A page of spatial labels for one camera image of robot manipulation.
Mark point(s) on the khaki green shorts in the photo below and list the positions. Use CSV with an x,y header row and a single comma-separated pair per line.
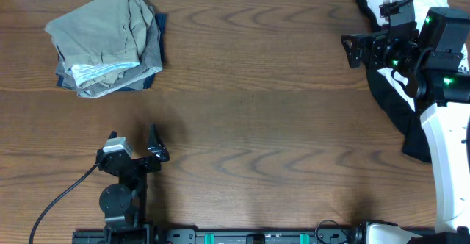
x,y
101,40

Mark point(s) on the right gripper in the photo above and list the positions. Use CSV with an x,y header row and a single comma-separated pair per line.
x,y
374,43

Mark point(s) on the black garment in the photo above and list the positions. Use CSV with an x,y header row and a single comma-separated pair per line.
x,y
388,88

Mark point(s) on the navy folded garment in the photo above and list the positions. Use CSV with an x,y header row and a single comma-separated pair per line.
x,y
159,27

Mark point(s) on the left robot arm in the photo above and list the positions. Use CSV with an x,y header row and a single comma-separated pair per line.
x,y
124,203

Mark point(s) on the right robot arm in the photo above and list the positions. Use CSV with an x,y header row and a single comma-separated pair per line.
x,y
447,134

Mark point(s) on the white printed t-shirt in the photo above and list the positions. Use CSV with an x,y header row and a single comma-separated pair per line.
x,y
407,1

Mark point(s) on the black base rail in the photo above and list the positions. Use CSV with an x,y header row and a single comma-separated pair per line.
x,y
191,236

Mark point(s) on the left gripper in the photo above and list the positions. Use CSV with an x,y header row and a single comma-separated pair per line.
x,y
158,151

